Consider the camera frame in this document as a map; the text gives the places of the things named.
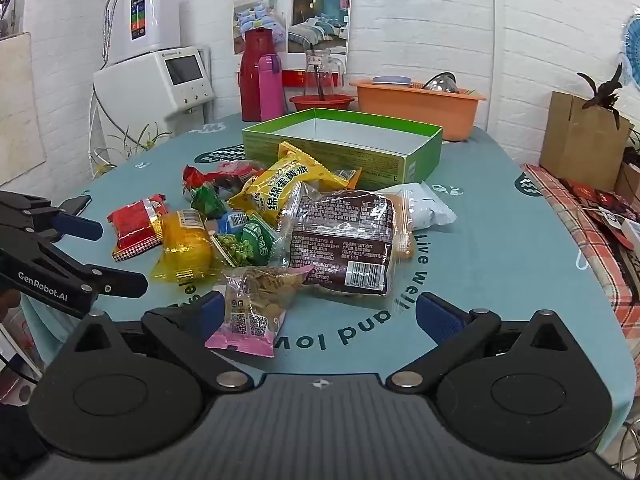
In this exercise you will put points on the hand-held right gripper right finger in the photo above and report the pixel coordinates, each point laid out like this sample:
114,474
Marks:
435,315

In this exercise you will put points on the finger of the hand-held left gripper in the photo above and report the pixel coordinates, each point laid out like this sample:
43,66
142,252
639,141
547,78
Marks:
75,229
122,285

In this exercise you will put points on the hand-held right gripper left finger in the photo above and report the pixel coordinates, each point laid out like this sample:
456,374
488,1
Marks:
212,310

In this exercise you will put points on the pink-edged clear snack packet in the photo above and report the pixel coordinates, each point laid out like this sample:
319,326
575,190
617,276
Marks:
255,305

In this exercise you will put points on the yellow clear snack packet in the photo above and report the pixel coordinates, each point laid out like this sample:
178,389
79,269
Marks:
185,247

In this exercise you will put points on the green pea packet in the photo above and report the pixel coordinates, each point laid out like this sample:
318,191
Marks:
245,247

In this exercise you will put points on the blue snack packet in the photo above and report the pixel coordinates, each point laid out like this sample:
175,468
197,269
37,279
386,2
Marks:
231,221

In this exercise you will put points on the green triangular candy packet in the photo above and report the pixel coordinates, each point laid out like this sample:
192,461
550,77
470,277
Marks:
206,201

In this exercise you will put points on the brown bread packet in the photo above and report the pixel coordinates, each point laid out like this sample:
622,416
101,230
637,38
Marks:
345,240

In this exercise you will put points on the dark red snack packet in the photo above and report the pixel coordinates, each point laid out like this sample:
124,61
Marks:
225,175

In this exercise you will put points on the orange snack packet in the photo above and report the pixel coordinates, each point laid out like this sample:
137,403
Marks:
351,176

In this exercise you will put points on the green cardboard box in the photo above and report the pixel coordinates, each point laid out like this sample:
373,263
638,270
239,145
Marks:
350,160

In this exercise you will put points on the teal printed tablecloth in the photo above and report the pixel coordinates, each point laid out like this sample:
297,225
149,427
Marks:
475,260

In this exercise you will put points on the green spindly plant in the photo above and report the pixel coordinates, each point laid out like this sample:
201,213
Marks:
131,140

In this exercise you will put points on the pale wooden board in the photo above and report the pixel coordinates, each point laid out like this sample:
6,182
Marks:
20,110

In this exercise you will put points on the white dispenser with screen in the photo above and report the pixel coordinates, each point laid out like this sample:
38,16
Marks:
150,90

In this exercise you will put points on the red plaid cloth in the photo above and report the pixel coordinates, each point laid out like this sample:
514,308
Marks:
565,215

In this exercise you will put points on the red gift bag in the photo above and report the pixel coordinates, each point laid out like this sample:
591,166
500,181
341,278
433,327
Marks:
595,200

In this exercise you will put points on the orange plastic basin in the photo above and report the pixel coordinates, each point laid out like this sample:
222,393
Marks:
415,115

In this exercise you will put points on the large cardboard box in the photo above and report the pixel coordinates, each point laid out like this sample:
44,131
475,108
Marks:
575,145

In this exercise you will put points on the white water purifier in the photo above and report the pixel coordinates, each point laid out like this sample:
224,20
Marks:
150,20

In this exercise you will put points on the pink bottle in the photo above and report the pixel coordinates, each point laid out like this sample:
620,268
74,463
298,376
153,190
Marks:
270,90

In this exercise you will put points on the metal bowl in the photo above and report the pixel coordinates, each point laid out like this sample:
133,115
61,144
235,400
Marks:
442,82

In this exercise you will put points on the red plastic basket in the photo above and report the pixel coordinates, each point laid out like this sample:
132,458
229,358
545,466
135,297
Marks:
320,103

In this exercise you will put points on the red thermos jug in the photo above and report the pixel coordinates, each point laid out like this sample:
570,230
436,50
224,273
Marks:
250,75

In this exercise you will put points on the small cardboard box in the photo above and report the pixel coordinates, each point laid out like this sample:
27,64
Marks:
630,180

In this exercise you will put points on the blue lidded container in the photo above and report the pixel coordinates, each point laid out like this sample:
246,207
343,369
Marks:
390,80

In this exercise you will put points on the red paper strip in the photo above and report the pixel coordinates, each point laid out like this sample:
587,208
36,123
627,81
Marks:
294,77

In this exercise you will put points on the dark wooden stick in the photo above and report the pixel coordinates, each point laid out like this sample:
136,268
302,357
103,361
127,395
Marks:
320,85

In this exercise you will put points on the glass pitcher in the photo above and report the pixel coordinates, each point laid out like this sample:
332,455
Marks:
330,77

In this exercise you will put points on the purple leafed plant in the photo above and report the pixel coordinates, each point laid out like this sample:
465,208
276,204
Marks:
602,95

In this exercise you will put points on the bedding wall poster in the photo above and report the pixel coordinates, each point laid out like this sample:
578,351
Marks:
320,20

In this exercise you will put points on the large blue round wall decor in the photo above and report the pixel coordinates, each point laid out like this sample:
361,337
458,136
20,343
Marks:
632,40

